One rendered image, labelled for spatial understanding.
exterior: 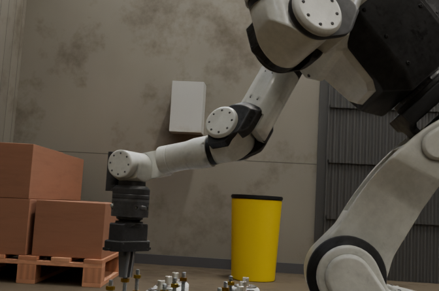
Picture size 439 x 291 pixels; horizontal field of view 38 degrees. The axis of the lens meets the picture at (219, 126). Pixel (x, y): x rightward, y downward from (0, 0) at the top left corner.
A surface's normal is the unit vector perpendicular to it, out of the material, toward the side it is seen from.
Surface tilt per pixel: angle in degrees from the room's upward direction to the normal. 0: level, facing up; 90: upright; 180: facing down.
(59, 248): 90
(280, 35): 141
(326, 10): 73
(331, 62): 170
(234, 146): 121
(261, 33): 133
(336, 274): 90
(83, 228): 90
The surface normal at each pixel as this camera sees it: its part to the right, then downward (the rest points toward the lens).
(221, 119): -0.40, -0.47
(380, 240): -0.08, -0.13
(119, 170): -0.39, -0.14
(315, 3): 0.43, -0.37
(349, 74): -0.74, 0.61
